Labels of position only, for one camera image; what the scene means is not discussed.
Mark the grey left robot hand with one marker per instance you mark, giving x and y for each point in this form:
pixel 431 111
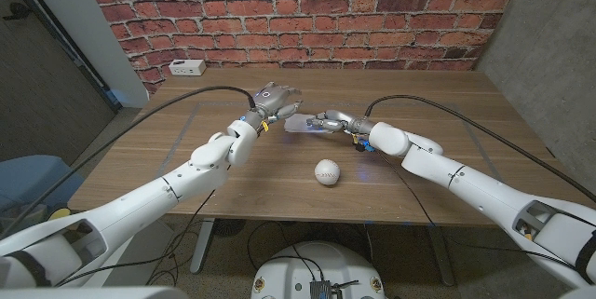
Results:
pixel 272 99

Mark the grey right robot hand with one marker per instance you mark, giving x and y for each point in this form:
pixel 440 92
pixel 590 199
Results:
pixel 340 122

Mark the white cloth strip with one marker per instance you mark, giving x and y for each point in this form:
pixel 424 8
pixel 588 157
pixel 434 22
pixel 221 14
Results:
pixel 295 124

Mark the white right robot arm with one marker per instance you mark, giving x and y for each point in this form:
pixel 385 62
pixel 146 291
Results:
pixel 465 182

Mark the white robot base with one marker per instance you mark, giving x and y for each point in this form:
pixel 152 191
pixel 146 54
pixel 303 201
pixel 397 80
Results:
pixel 293 266

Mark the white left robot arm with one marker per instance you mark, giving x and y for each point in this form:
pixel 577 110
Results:
pixel 139 201

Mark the white baseball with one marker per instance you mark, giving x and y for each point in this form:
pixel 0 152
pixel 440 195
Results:
pixel 327 172

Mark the red brick printed backdrop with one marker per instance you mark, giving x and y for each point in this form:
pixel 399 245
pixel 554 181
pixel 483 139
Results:
pixel 302 15

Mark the white power strip box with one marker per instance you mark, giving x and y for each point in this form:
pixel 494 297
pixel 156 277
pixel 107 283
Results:
pixel 187 67

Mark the grey table leg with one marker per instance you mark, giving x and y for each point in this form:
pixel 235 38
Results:
pixel 202 245
pixel 441 254

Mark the black connector module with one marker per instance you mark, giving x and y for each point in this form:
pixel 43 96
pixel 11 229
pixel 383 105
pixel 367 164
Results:
pixel 321 290

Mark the yellow round object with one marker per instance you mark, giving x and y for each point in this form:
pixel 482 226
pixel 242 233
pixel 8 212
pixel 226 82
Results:
pixel 59 213

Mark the blue chair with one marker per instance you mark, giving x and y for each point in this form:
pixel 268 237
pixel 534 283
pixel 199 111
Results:
pixel 28 175

